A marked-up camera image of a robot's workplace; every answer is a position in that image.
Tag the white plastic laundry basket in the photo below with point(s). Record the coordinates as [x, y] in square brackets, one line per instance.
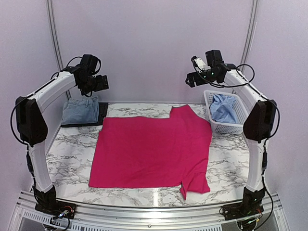
[226, 127]

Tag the wall aluminium profile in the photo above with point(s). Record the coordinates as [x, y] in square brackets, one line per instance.
[54, 36]
[250, 31]

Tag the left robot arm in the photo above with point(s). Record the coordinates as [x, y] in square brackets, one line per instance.
[33, 129]

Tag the magenta t-shirt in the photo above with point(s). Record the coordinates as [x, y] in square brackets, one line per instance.
[143, 152]

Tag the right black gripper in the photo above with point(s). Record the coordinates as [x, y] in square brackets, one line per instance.
[198, 81]

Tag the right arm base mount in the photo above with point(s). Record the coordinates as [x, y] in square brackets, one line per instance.
[237, 211]

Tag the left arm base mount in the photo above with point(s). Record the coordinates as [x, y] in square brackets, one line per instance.
[63, 209]

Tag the folded light blue jeans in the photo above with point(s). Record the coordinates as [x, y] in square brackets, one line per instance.
[89, 101]

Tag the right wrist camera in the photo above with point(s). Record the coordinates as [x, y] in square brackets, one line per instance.
[198, 63]

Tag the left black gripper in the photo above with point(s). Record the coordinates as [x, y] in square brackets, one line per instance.
[101, 85]

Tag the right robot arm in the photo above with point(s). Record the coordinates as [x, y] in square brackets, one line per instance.
[258, 127]

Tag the right wall aluminium profile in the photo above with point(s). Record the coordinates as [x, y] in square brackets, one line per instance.
[250, 31]

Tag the light blue shirt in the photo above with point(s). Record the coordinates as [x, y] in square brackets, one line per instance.
[221, 109]

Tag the left wall aluminium profile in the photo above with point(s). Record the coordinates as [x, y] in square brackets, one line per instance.
[54, 36]

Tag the folded black garment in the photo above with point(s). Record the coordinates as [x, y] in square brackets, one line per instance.
[102, 114]

